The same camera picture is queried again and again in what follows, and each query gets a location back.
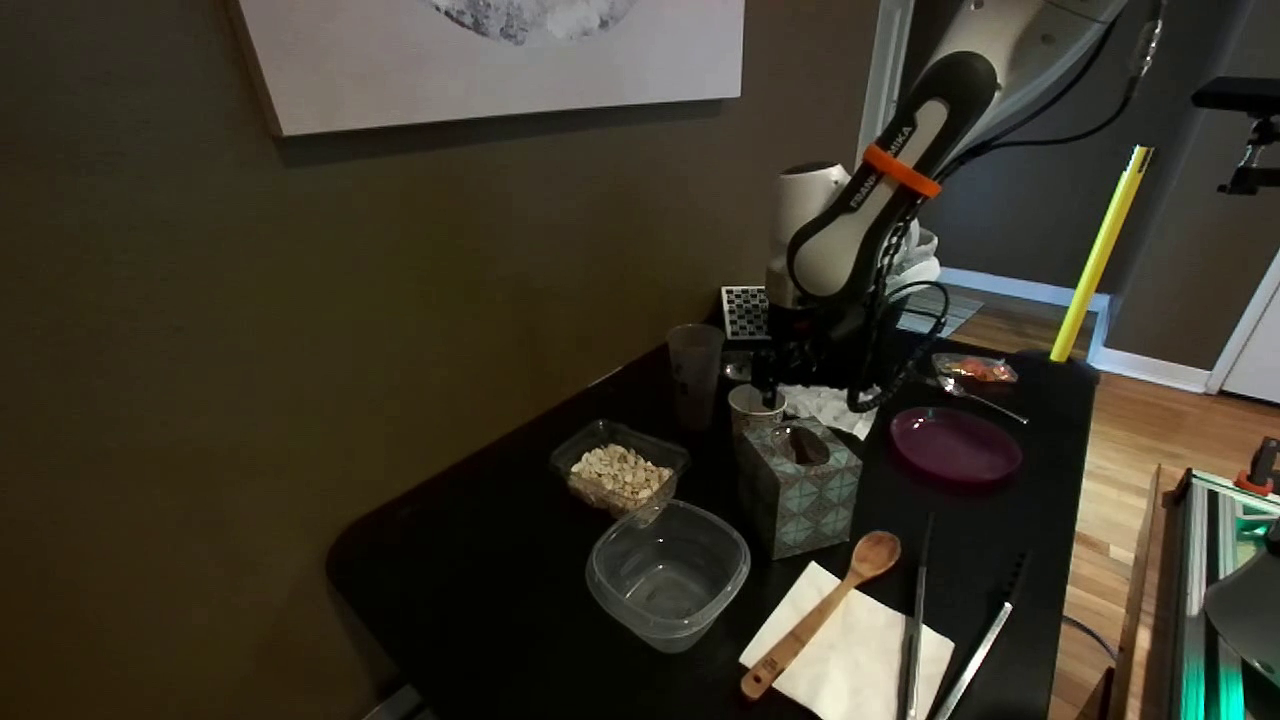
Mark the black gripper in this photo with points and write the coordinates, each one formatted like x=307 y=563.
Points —
x=813 y=334

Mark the white patterned paper coffee cup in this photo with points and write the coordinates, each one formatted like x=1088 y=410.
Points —
x=759 y=420

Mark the clear container with cereal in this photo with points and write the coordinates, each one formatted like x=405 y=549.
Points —
x=617 y=472

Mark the empty clear plastic container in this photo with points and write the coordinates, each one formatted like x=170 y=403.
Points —
x=664 y=582

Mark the crumpled white tissue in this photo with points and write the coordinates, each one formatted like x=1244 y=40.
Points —
x=825 y=410

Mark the small metal bowl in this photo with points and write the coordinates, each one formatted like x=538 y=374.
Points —
x=740 y=366

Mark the black white checkerboard card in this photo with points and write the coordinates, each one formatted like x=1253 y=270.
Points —
x=744 y=315

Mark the dark translucent tumbler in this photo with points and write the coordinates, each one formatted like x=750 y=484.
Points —
x=692 y=374

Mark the teal patterned tissue box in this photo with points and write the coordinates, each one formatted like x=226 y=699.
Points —
x=803 y=502

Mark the purple plate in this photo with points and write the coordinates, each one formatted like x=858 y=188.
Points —
x=954 y=446

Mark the metal spoon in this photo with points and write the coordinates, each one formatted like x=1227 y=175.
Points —
x=964 y=392

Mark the clear plastic wrapper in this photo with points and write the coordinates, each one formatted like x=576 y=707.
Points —
x=975 y=370

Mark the pale floor mat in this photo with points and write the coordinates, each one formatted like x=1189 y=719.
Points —
x=963 y=319

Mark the wooden spoon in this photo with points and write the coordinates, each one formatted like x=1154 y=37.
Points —
x=820 y=614

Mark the black tongs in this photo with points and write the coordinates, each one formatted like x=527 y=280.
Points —
x=908 y=641

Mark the flat white paper napkin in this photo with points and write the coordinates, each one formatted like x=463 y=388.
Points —
x=854 y=662

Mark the slim metal utensil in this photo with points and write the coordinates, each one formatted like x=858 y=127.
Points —
x=983 y=652

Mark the yellow stick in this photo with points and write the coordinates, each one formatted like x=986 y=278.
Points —
x=1101 y=254

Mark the white cabinet panel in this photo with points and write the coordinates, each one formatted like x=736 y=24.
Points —
x=1253 y=347

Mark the red black knob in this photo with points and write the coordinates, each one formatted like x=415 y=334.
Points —
x=1266 y=467

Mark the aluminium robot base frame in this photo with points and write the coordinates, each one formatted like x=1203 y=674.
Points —
x=1198 y=534

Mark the white wall picture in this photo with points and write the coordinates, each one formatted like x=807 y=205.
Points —
x=493 y=66

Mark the black camera stand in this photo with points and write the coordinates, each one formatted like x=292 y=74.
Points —
x=1241 y=95

